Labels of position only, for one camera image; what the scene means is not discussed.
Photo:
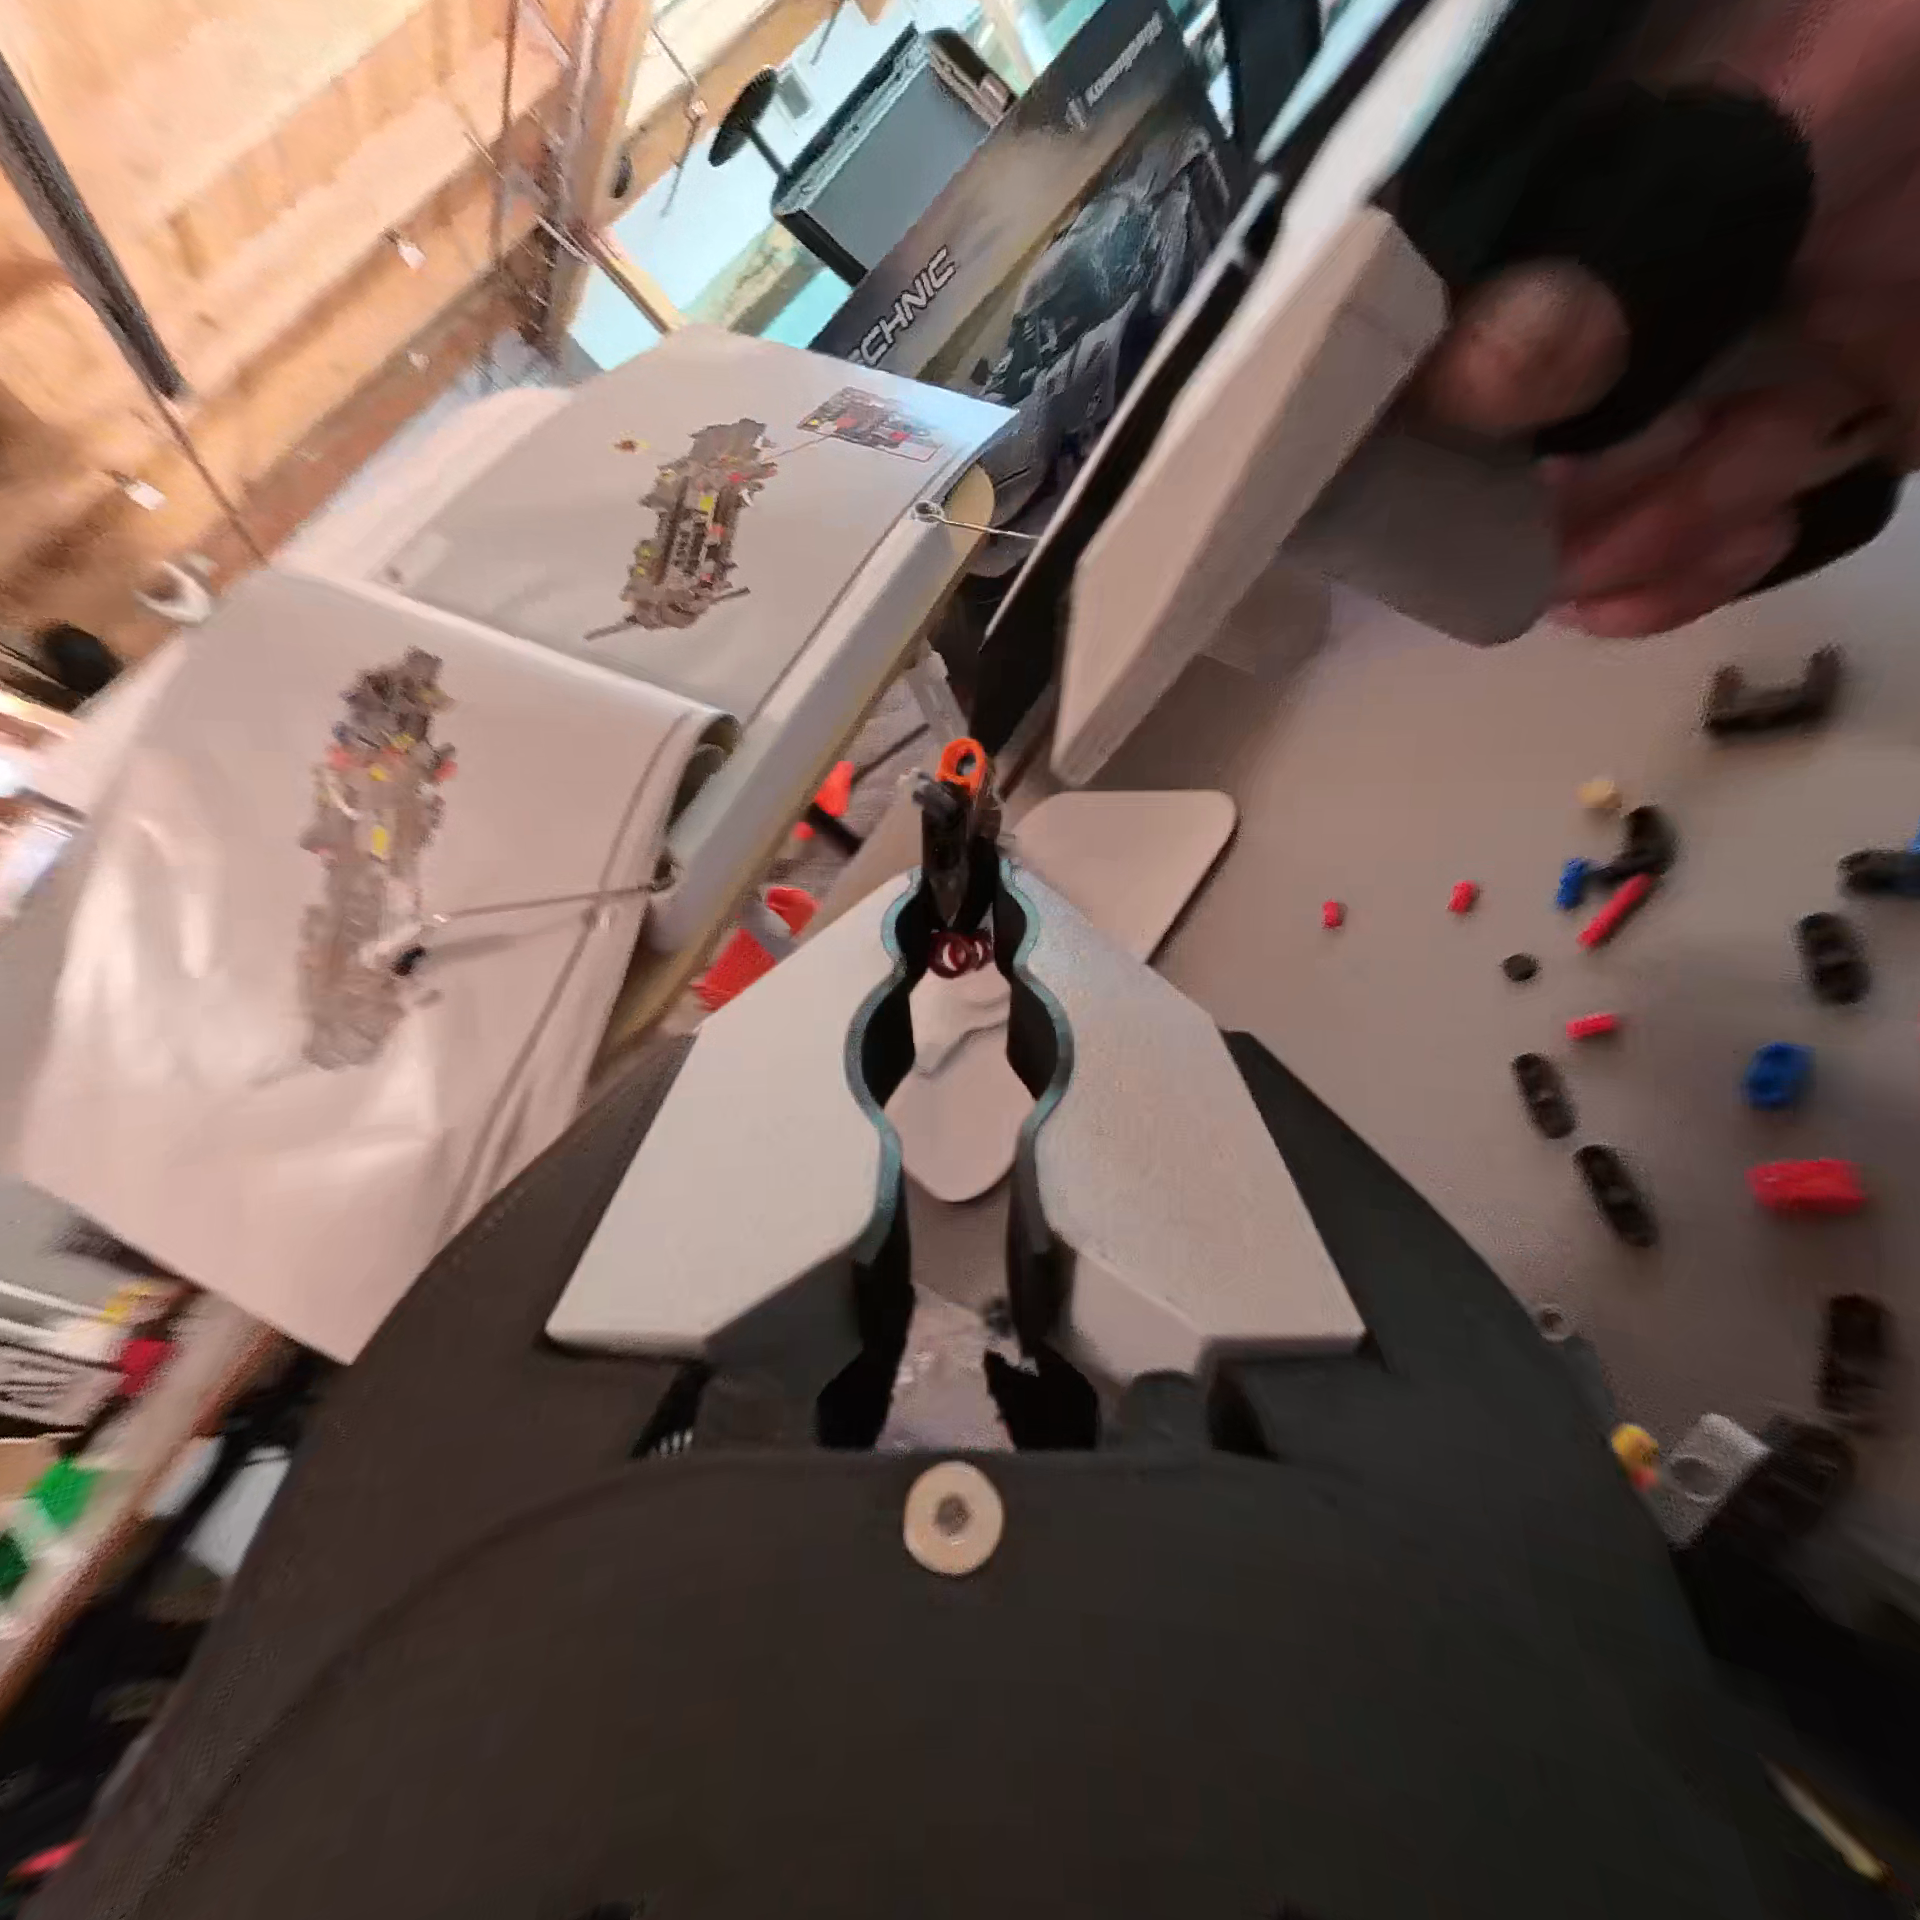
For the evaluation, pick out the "orange lego connector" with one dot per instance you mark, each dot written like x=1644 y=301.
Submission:
x=960 y=760

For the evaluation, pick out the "yellow lego bush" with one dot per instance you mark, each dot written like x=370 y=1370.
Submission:
x=1602 y=792

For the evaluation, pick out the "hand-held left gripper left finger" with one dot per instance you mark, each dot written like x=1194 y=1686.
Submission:
x=720 y=1200

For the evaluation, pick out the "small black lego assembly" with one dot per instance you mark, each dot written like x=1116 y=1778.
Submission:
x=953 y=885

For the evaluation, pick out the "red lego axle pin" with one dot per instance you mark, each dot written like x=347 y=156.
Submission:
x=1613 y=911

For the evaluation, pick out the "small red block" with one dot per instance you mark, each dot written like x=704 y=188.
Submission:
x=735 y=969

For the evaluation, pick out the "short black lego liftarm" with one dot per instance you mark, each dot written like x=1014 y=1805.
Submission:
x=1543 y=1092
x=1617 y=1192

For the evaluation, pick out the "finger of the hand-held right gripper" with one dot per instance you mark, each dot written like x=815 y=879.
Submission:
x=1230 y=481
x=1351 y=82

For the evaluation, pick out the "black angled lego connector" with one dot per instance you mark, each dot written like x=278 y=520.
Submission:
x=1642 y=842

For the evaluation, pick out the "lego instruction booklet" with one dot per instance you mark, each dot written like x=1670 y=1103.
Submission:
x=225 y=900

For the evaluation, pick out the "grey flat monitor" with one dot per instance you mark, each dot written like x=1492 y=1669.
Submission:
x=885 y=165

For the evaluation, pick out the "black u-shaped lego frame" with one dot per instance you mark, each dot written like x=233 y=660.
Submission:
x=1771 y=703

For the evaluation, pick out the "blue lego pin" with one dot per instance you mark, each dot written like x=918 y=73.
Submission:
x=1570 y=882

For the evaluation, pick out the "black lego set box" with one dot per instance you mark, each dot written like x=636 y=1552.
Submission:
x=1080 y=254

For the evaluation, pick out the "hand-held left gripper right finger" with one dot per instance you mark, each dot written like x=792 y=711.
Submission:
x=1201 y=1200

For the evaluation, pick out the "red lego connector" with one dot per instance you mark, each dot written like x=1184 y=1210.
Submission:
x=1808 y=1185

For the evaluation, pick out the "small orange block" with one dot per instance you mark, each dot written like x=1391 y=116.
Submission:
x=832 y=795

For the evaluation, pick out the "partly built lego chassis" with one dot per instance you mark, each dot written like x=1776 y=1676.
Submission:
x=1724 y=1471

